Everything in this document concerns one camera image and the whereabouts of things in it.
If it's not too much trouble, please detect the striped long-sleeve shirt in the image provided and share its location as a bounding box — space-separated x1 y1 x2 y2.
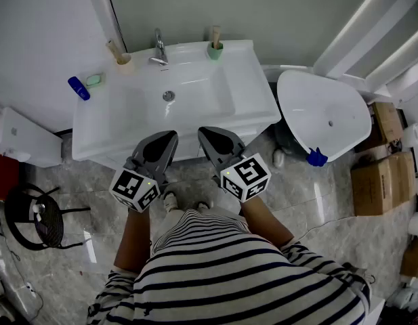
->
86 207 373 325

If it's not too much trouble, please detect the white freestanding basin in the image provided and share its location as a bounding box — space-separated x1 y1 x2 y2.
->
276 69 373 166

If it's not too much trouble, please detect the white low cabinet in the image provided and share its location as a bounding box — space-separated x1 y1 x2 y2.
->
0 106 64 169

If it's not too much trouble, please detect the large cardboard box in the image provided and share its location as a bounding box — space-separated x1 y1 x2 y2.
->
350 152 417 217

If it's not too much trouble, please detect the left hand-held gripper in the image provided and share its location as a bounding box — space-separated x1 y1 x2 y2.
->
108 130 180 213

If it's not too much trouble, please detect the person's left shoe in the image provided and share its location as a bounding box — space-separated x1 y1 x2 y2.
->
162 190 180 213

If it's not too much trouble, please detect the small cardboard box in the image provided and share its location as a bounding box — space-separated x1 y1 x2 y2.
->
399 237 418 279

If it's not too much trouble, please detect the orange-red box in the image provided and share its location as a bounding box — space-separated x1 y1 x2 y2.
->
0 152 20 201

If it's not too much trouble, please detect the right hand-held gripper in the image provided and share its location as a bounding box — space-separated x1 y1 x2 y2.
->
198 126 272 204

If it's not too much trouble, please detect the black round stool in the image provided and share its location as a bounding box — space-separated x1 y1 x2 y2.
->
4 182 91 252

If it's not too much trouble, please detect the chrome faucet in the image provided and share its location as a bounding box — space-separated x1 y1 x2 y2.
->
148 28 170 67

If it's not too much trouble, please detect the blue bottle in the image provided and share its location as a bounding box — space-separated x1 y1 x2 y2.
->
67 76 91 102

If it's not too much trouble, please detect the flat cardboard box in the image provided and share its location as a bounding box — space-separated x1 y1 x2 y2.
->
367 101 405 146

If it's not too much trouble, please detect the person's left forearm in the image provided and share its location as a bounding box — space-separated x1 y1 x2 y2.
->
113 207 152 272

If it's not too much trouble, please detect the beige cup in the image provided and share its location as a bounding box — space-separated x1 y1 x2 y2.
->
114 53 135 76

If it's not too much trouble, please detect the green cup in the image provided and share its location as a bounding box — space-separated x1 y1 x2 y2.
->
206 41 225 62

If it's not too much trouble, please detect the white stepped panel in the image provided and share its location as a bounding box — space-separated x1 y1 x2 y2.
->
312 0 418 96

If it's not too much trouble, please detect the person's right forearm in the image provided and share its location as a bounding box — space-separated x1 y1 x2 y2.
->
240 194 295 249

